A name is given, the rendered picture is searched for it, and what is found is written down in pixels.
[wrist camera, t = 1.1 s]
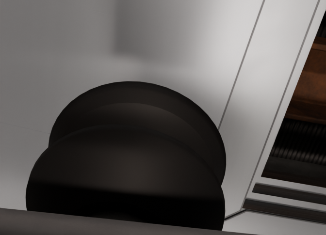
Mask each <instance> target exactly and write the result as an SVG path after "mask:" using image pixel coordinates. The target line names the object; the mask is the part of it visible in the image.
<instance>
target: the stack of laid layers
mask: <svg viewBox="0 0 326 235"><path fill-rule="evenodd" d="M325 11H326V0H265V2H264V5H263V8H262V11H261V14H260V17H259V20H258V22H257V25H256V28H255V30H254V33H253V36H252V39H251V42H250V44H249V47H248V50H247V53H246V56H245V58H244V62H243V64H242V67H241V70H240V72H239V75H238V78H237V81H236V84H235V87H234V89H233V92H232V95H231V98H230V101H229V103H228V107H227V109H226V112H225V115H224V118H223V120H222V123H221V126H220V129H219V133H220V135H221V137H222V140H223V143H224V147H225V152H226V171H225V176H224V180H223V183H222V185H221V188H222V190H223V194H224V198H225V210H226V212H225V219H227V218H229V217H231V216H233V215H236V214H238V213H240V212H242V211H244V210H252V211H258V212H263V213H269V214H275V215H280V216H286V217H292V218H297V219H305V220H311V221H316V222H322V223H326V180H325V179H320V178H314V177H308V176H302V175H297V174H291V173H285V172H278V171H272V170H267V169H264V167H265V164H266V162H267V160H268V157H269V154H270V152H271V149H272V147H273V144H274V142H275V139H276V136H277V134H278V131H279V128H280V126H281V123H282V121H283V118H284V116H285V113H286V110H287V108H288V105H289V103H290V100H291V98H292V95H293V93H294V90H295V87H296V85H297V82H298V80H299V77H300V75H301V72H302V69H303V67H304V64H305V62H306V59H307V57H308V54H309V51H310V49H311V46H312V43H313V41H314V38H315V36H316V34H317V31H318V29H319V26H320V23H321V21H322V18H323V16H324V13H325Z"/></svg>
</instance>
